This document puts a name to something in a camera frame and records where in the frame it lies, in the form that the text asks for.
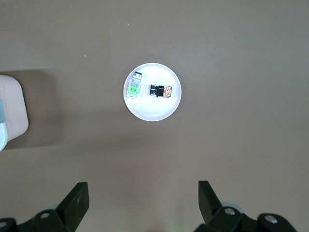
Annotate green white terminal block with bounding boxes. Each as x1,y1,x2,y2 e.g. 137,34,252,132
125,81,142,99

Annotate orange black push-button switch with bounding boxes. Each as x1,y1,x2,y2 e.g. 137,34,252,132
149,84,173,99

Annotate pink round plate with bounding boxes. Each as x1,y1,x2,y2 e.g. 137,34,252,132
123,62,182,122

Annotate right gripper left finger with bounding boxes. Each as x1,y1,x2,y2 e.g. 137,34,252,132
32,181,89,232

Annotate white lidded storage box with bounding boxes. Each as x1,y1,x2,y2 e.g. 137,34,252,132
0,74,29,152

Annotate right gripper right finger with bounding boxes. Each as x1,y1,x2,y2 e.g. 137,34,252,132
195,180,244,232

